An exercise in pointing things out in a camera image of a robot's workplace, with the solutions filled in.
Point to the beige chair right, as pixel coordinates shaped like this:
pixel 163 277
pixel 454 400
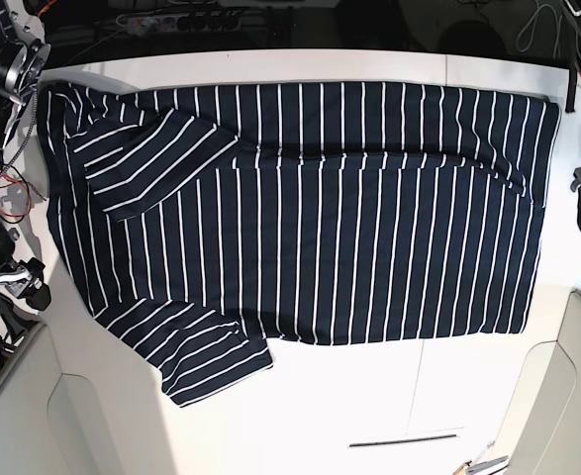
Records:
pixel 541 430

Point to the beige chair left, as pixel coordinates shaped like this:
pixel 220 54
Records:
pixel 40 432

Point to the navy white striped T-shirt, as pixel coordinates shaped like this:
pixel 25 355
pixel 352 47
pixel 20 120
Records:
pixel 197 223

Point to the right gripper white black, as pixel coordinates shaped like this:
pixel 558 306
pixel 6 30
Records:
pixel 24 279

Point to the grey tool at table edge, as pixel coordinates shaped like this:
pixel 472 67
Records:
pixel 491 467

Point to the white power strip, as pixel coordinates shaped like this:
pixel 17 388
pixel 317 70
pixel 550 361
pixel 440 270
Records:
pixel 179 23

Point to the beige chair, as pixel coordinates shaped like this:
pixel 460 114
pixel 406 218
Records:
pixel 541 430
pixel 40 432

